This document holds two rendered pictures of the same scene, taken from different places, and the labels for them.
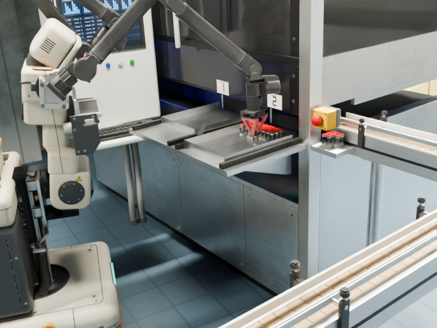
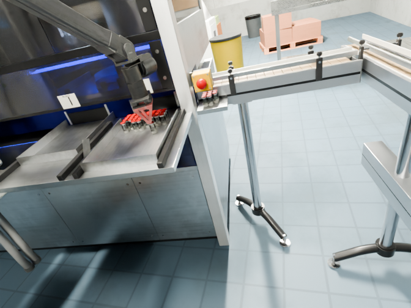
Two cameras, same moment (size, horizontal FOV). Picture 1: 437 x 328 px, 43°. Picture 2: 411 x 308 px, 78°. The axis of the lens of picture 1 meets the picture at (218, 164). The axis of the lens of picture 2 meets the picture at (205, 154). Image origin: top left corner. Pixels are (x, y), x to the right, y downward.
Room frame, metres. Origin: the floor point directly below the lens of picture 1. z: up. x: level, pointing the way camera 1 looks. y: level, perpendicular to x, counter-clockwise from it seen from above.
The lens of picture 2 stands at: (1.25, 0.30, 1.28)
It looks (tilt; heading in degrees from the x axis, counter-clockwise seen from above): 31 degrees down; 320
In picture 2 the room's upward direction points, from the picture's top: 14 degrees counter-clockwise
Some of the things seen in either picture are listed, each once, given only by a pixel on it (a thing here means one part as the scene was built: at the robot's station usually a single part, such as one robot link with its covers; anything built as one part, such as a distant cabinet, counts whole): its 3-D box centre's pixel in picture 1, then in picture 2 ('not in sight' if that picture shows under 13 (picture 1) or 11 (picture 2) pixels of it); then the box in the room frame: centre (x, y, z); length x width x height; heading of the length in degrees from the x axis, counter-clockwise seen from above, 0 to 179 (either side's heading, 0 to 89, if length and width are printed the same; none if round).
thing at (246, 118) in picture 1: (253, 122); (145, 110); (2.04, -0.14, 0.98); 0.07 x 0.07 x 0.09; 51
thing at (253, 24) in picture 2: not in sight; (253, 25); (5.77, -6.40, 0.27); 0.44 x 0.43 x 0.55; 29
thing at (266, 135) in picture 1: (259, 133); (144, 121); (2.13, -0.17, 0.91); 0.18 x 0.02 x 0.05; 36
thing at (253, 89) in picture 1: (255, 88); (133, 73); (2.05, -0.15, 1.11); 0.07 x 0.06 x 0.07; 99
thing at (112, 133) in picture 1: (118, 131); not in sight; (2.52, 0.47, 0.82); 0.40 x 0.14 x 0.02; 117
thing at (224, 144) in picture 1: (238, 141); (136, 137); (2.06, -0.08, 0.90); 0.34 x 0.26 x 0.04; 126
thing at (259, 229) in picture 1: (240, 152); (84, 159); (3.15, -0.14, 0.44); 2.06 x 1.00 x 0.88; 37
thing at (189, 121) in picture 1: (208, 118); (71, 135); (2.40, 0.03, 0.90); 0.34 x 0.26 x 0.04; 127
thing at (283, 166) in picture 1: (257, 168); not in sight; (2.02, -0.15, 0.80); 0.34 x 0.03 x 0.13; 127
